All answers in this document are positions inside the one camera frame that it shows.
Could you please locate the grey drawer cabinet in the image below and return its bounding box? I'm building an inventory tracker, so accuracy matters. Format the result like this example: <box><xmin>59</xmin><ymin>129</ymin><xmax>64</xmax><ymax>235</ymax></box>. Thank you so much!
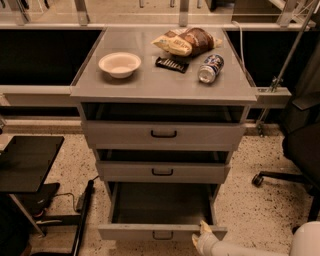
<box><xmin>71</xmin><ymin>27</ymin><xmax>257</xmax><ymax>208</ymax></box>

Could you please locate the white cable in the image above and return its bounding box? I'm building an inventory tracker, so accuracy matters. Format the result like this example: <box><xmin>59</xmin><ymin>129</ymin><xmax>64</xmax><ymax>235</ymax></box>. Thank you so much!
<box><xmin>231</xmin><ymin>20</ymin><xmax>248</xmax><ymax>76</ymax></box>

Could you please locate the brown chip bag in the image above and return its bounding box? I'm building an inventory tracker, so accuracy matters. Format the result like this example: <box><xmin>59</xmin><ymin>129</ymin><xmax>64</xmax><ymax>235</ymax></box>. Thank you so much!
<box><xmin>179</xmin><ymin>28</ymin><xmax>222</xmax><ymax>56</ymax></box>

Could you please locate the grey drawer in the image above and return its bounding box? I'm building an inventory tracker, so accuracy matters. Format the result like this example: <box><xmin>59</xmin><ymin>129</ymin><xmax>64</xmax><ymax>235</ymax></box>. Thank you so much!
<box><xmin>98</xmin><ymin>182</ymin><xmax>227</xmax><ymax>241</ymax></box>
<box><xmin>96</xmin><ymin>161</ymin><xmax>230</xmax><ymax>184</ymax></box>
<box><xmin>82</xmin><ymin>121</ymin><xmax>245</xmax><ymax>151</ymax></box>

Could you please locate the blue soda can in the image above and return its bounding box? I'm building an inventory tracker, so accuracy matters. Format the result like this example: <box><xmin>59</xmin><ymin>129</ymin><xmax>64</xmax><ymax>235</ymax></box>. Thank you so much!
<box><xmin>198</xmin><ymin>54</ymin><xmax>224</xmax><ymax>84</ymax></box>

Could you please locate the grey metal railing frame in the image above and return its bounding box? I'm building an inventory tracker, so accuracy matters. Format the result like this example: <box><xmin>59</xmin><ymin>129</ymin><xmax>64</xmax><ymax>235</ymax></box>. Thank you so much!
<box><xmin>1</xmin><ymin>0</ymin><xmax>319</xmax><ymax>124</ymax></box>

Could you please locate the grey top drawer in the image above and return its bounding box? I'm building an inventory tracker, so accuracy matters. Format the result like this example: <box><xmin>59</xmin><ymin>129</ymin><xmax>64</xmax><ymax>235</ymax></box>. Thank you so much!
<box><xmin>82</xmin><ymin>121</ymin><xmax>245</xmax><ymax>151</ymax></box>

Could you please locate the black side table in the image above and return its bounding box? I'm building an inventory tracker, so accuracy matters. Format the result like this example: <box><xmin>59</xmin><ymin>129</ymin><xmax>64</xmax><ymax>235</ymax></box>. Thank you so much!
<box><xmin>0</xmin><ymin>135</ymin><xmax>64</xmax><ymax>237</ymax></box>

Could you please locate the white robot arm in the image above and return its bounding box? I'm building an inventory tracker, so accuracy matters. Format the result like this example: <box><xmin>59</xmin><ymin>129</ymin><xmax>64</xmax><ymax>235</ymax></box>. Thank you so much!
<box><xmin>192</xmin><ymin>221</ymin><xmax>320</xmax><ymax>256</ymax></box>

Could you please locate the yellow chip bag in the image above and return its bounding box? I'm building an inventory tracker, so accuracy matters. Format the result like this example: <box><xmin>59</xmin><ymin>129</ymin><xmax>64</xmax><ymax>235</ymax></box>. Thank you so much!
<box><xmin>152</xmin><ymin>29</ymin><xmax>192</xmax><ymax>57</ymax></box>

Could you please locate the black floor stand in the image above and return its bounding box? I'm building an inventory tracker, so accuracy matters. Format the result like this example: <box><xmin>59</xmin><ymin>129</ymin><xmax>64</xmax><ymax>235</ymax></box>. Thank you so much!
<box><xmin>31</xmin><ymin>180</ymin><xmax>94</xmax><ymax>256</ymax></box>

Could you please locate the black office chair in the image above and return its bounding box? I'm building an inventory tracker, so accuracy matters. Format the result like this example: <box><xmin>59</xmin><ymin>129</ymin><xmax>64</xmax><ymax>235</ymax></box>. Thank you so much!
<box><xmin>251</xmin><ymin>42</ymin><xmax>320</xmax><ymax>222</ymax></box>

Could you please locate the grey middle drawer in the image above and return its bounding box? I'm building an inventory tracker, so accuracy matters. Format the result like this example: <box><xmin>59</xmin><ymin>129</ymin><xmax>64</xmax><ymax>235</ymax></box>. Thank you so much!
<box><xmin>96</xmin><ymin>161</ymin><xmax>230</xmax><ymax>184</ymax></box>

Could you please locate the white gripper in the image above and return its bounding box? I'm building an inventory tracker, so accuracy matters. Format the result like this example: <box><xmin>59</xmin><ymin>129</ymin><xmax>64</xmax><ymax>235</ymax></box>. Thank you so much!
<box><xmin>192</xmin><ymin>220</ymin><xmax>219</xmax><ymax>256</ymax></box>

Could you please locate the black snack bar wrapper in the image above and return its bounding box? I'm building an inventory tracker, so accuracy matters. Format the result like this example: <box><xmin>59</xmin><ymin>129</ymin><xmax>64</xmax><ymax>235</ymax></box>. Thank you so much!
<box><xmin>155</xmin><ymin>57</ymin><xmax>189</xmax><ymax>73</ymax></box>

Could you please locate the grey bottom drawer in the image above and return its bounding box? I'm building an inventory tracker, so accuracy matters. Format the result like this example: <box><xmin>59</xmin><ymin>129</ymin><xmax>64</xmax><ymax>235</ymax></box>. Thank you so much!
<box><xmin>98</xmin><ymin>182</ymin><xmax>227</xmax><ymax>241</ymax></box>

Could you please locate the white paper bowl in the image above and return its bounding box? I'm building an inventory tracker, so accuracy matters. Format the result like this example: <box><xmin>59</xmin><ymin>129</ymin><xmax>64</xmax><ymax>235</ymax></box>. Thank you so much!
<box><xmin>98</xmin><ymin>52</ymin><xmax>141</xmax><ymax>79</ymax></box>

